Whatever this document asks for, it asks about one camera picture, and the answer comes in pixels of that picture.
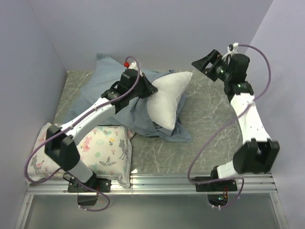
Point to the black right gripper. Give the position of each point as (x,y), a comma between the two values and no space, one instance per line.
(213,58)

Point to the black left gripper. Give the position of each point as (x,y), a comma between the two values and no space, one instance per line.
(150,88)

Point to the white pillow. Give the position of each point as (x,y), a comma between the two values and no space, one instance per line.
(162,106)

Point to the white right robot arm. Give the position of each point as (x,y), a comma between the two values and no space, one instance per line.
(258,151)

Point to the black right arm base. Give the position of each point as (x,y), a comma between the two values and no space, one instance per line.
(217,192)

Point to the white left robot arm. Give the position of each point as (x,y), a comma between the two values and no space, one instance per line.
(61,142)

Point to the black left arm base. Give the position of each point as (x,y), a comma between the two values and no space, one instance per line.
(87,193)

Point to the floral patterned pillow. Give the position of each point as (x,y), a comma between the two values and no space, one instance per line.
(106,150)

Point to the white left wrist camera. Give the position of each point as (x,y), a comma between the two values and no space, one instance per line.
(132,65)

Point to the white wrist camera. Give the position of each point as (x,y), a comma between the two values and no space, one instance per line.
(231,50)
(132,65)

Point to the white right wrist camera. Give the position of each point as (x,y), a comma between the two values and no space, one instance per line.
(231,50)

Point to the aluminium frame rail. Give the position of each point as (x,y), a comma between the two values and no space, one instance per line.
(158,184)

